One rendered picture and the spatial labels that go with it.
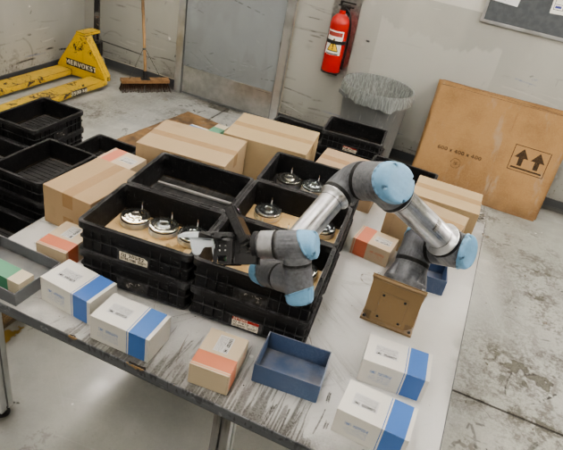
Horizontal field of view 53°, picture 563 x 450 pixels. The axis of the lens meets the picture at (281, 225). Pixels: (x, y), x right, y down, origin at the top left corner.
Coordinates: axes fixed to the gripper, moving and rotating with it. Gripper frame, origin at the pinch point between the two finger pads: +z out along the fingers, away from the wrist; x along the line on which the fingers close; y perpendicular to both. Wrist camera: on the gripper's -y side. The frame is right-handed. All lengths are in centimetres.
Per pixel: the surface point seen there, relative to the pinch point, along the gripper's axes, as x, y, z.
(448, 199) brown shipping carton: 120, -34, -65
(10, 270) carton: 8, 8, 66
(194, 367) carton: 11.1, 34.9, 1.9
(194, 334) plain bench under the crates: 28.0, 26.4, 10.8
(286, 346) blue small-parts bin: 34.9, 29.2, -17.4
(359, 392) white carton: 25, 40, -42
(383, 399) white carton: 27, 42, -48
